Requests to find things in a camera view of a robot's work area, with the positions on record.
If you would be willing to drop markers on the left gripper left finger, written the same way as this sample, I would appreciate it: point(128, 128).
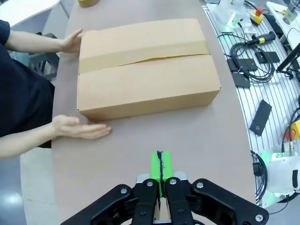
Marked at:
point(143, 204)

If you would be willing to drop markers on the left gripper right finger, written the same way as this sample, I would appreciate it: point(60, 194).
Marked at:
point(178, 204)

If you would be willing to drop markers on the brown cardboard box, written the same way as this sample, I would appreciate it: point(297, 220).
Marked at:
point(145, 89)

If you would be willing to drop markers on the brown packing tape roll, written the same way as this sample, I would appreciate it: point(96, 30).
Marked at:
point(87, 3)

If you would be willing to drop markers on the person's right forearm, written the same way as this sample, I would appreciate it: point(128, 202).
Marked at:
point(23, 143)

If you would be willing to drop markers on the person's left forearm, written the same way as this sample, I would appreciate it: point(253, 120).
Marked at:
point(35, 43)

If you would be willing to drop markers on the person's right hand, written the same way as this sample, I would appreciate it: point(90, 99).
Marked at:
point(77, 129)

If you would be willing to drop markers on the person's left hand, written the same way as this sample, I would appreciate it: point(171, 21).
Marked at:
point(71, 44)

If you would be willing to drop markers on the long black flat block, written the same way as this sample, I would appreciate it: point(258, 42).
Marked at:
point(260, 118)

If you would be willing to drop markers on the yellow emergency stop button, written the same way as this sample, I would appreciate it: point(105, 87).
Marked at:
point(294, 133)
point(256, 20)

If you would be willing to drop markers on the black flat metal plate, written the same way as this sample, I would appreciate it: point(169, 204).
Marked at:
point(232, 65)
point(272, 57)
point(249, 64)
point(241, 80)

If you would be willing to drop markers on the slotted aluminium mounting plate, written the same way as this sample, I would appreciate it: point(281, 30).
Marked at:
point(276, 93)

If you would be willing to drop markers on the person's torso black shirt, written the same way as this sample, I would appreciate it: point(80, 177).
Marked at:
point(21, 93)

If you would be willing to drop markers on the grey plastic stool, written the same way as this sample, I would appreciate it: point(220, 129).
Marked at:
point(50, 68)

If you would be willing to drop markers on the black handheld tool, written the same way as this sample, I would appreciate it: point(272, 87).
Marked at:
point(267, 37)

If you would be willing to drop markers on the white operator desk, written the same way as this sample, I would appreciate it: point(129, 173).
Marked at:
point(288, 30)

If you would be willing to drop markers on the pale green drinking cup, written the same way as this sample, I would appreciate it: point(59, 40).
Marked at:
point(290, 14)

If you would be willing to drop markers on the white side table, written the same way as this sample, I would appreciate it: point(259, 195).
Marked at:
point(23, 9)

